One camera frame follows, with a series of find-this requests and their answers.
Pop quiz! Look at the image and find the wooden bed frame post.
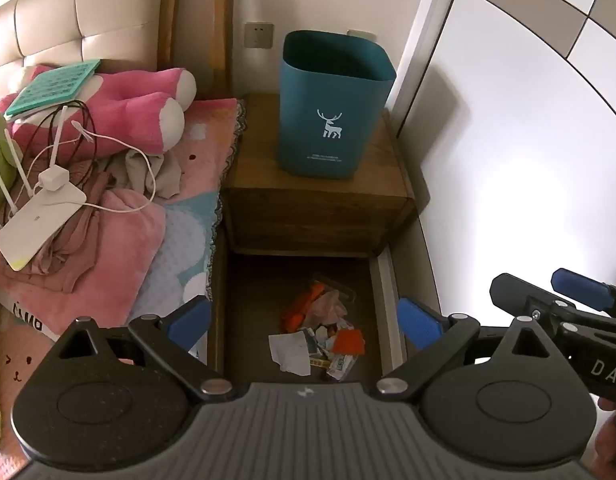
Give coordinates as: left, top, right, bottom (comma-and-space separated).
158, 0, 239, 101

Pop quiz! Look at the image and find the teal grid board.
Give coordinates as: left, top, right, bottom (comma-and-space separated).
4, 58, 103, 120

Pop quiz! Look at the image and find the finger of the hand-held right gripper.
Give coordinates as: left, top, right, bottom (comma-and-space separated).
489, 273, 563, 323
551, 268, 616, 313

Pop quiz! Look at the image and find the small white blue wrapper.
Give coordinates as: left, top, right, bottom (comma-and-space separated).
300, 327, 333, 356

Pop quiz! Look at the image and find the white paper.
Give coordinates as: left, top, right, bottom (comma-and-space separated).
268, 331, 313, 377

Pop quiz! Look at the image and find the white cable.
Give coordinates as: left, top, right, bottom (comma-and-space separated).
30, 105, 156, 211

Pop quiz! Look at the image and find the pink plush toy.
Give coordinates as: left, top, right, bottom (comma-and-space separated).
0, 64, 197, 153

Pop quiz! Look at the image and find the mauve cloth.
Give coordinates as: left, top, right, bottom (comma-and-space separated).
33, 160, 114, 286

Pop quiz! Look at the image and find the white printed snack wrapper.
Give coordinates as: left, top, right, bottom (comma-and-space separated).
328, 354, 359, 383

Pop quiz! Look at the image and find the wooden nightstand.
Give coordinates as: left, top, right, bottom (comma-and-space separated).
220, 92, 419, 258

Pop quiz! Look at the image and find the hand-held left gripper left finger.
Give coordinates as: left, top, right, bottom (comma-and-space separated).
53, 297, 236, 404

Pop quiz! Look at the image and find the beige wall socket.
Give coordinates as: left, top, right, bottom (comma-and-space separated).
243, 21, 276, 51

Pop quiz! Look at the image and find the black cable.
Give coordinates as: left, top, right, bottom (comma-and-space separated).
20, 100, 96, 201

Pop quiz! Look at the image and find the orange plastic wrapper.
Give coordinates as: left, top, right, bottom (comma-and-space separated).
282, 284, 329, 333

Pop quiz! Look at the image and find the pink plastic bag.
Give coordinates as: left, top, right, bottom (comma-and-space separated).
313, 287, 349, 331

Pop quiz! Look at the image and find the beige cloth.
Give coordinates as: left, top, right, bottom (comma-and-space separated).
123, 149, 183, 200

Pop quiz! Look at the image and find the teal bin with deer print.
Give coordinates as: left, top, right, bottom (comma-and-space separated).
277, 30, 397, 179

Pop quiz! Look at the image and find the pink blanket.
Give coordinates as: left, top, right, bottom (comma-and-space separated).
0, 187, 167, 333

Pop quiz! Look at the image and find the white router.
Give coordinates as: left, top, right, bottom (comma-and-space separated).
0, 130, 89, 272

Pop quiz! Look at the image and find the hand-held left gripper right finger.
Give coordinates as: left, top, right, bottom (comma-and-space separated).
377, 298, 566, 404

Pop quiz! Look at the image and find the beige padded headboard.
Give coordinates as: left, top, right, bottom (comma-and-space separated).
0, 0, 169, 81

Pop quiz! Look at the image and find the person's right hand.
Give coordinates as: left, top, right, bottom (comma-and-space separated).
595, 394, 616, 466

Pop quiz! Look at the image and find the red orange wrapper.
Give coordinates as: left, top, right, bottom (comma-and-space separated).
333, 329, 367, 357

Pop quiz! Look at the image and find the white power adapter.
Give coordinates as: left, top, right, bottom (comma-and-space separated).
37, 167, 70, 192

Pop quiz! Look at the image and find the white wardrobe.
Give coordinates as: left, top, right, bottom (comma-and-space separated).
370, 0, 616, 376

